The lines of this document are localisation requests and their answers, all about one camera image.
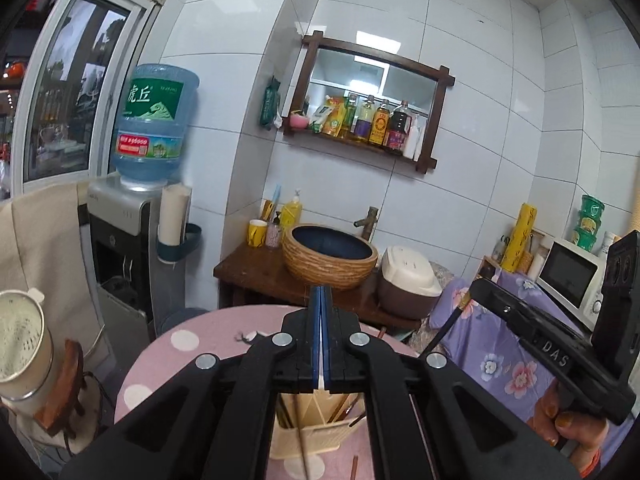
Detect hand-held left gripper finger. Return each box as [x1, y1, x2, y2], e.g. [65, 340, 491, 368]
[60, 285, 321, 480]
[322, 286, 582, 480]

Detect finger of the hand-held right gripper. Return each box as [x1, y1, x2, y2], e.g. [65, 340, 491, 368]
[469, 279, 540, 345]

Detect black chopstick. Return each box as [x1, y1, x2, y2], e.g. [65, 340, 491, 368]
[419, 296, 473, 361]

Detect cream plastic utensil holder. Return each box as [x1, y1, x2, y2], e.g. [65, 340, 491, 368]
[270, 392, 371, 461]

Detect person's right hand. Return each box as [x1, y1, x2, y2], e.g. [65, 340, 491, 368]
[530, 382, 611, 476]

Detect yellow wrap roll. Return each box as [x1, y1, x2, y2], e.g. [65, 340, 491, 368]
[501, 203, 539, 274]

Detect purple floral cloth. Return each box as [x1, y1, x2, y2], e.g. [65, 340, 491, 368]
[429, 269, 622, 467]

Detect grey floral cloth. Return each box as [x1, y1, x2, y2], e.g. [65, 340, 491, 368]
[407, 259, 454, 352]

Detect white microwave oven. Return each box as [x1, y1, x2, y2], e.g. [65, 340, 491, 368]
[534, 237, 609, 331]

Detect woven wicker basin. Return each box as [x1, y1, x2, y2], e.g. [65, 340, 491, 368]
[281, 223, 380, 291]

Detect brown and cream rice cooker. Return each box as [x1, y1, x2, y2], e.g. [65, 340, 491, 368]
[377, 245, 444, 320]

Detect dark wooden washstand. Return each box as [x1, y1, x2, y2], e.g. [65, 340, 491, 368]
[213, 246, 427, 332]

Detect white capped bottle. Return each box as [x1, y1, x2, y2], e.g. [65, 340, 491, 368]
[597, 231, 619, 261]

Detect yellow cup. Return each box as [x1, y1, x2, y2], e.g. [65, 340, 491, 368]
[247, 219, 269, 249]

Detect bronze faucet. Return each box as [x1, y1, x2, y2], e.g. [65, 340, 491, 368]
[353, 205, 381, 241]

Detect yellow dish soap bottle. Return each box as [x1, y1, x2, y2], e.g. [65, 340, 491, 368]
[279, 189, 303, 229]

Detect grey round bin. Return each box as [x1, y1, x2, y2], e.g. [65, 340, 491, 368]
[159, 307, 212, 337]

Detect blue cup holder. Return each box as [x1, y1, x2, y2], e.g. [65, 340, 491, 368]
[155, 222, 203, 264]

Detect white plastic bottle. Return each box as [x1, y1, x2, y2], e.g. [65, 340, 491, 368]
[403, 114, 426, 161]

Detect white paper cup stack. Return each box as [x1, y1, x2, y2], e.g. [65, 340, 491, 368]
[157, 183, 192, 252]

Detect wooden framed mirror shelf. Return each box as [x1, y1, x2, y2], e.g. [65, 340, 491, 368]
[282, 30, 456, 177]

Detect dark soy sauce bottle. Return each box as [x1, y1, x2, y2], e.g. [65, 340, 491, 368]
[385, 101, 412, 154]

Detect orange label bottle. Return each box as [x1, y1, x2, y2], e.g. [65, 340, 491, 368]
[369, 99, 392, 146]

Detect grey water dispenser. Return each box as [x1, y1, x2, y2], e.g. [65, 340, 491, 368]
[87, 177, 193, 348]

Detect purple label oil bottle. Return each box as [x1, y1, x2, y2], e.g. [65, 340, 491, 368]
[352, 95, 376, 142]

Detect yellow green seasoning packet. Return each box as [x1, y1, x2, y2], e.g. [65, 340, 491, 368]
[309, 95, 346, 136]

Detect green label oil bottle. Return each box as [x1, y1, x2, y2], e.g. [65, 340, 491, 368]
[342, 93, 359, 136]

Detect green hanging packet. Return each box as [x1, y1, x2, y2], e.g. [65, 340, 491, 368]
[258, 77, 284, 131]

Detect dark wooden stool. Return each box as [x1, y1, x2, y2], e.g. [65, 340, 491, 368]
[34, 339, 87, 434]

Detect blue water jug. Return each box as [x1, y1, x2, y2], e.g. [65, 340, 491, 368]
[110, 63, 200, 192]

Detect beige cloth cover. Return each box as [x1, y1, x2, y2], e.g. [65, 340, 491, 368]
[0, 181, 103, 366]

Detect cream pot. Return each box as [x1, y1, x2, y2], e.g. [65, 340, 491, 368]
[0, 287, 54, 404]

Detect sliding glass window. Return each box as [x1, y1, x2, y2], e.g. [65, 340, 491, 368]
[0, 0, 168, 196]

